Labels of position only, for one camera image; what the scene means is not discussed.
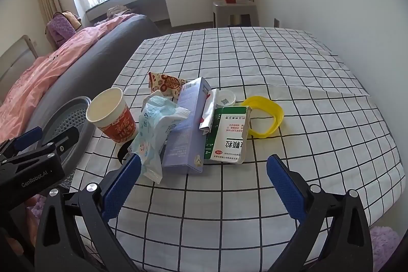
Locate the white black checked tablecloth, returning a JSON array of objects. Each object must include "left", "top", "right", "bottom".
[{"left": 68, "top": 27, "right": 403, "bottom": 272}]

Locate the pink duvet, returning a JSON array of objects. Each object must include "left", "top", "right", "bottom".
[{"left": 0, "top": 13, "right": 137, "bottom": 139}]

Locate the red patterned snack wrapper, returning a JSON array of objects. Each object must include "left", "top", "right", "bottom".
[{"left": 148, "top": 72, "right": 188, "bottom": 102}]

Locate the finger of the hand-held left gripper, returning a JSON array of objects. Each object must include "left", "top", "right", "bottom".
[
  {"left": 19, "top": 126, "right": 80, "bottom": 164},
  {"left": 0, "top": 127, "right": 43, "bottom": 161}
]

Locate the purple cardboard box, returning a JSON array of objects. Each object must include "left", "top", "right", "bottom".
[{"left": 162, "top": 77, "right": 212, "bottom": 175}]

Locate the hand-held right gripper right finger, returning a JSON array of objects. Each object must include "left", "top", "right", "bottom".
[{"left": 266, "top": 154, "right": 373, "bottom": 272}]

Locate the silver white sachet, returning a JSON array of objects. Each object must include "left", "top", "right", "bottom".
[{"left": 199, "top": 89, "right": 220, "bottom": 134}]

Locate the yellow plastic ring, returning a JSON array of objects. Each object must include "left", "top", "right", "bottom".
[{"left": 240, "top": 96, "right": 284, "bottom": 139}]

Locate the white round lid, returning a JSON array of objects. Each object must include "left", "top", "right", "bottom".
[{"left": 214, "top": 90, "right": 237, "bottom": 108}]

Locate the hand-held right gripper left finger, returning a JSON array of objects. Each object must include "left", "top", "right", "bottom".
[{"left": 33, "top": 153, "right": 142, "bottom": 272}]

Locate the green and white medicine box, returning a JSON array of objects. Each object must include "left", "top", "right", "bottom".
[{"left": 204, "top": 106, "right": 252, "bottom": 164}]

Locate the red and white paper cup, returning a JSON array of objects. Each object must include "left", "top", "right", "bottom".
[{"left": 86, "top": 87, "right": 137, "bottom": 143}]

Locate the grey plastic stool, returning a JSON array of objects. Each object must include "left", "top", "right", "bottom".
[{"left": 212, "top": 0, "right": 260, "bottom": 28}]

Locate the light blue tissue packet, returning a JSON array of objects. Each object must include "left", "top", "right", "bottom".
[{"left": 128, "top": 96, "right": 192, "bottom": 185}]

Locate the tan plush cushion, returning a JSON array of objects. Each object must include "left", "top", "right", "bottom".
[{"left": 62, "top": 11, "right": 84, "bottom": 30}]

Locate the purple backpack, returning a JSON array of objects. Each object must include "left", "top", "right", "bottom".
[{"left": 46, "top": 11, "right": 80, "bottom": 48}]

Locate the grey headboard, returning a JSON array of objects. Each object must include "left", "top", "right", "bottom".
[{"left": 0, "top": 34, "right": 40, "bottom": 88}]

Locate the grey perforated wastebasket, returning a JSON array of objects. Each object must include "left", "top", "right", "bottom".
[{"left": 41, "top": 96, "right": 96, "bottom": 193}]

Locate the beige clothing pile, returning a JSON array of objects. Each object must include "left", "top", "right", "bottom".
[{"left": 107, "top": 5, "right": 132, "bottom": 19}]

